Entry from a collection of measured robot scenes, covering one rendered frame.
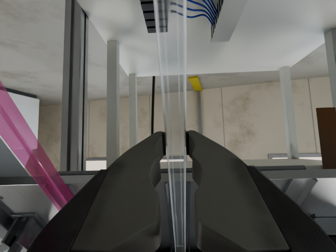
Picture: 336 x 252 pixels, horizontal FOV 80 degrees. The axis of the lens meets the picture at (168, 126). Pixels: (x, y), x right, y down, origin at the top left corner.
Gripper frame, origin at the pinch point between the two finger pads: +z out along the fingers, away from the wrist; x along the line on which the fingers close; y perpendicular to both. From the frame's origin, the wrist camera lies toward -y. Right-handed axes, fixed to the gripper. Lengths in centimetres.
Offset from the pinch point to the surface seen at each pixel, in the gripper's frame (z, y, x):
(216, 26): 42.0, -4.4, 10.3
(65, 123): 27.1, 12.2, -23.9
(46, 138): 321, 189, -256
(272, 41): 58, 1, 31
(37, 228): 3.0, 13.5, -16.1
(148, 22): 36.4, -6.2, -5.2
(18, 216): 3.2, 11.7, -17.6
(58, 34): 165, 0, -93
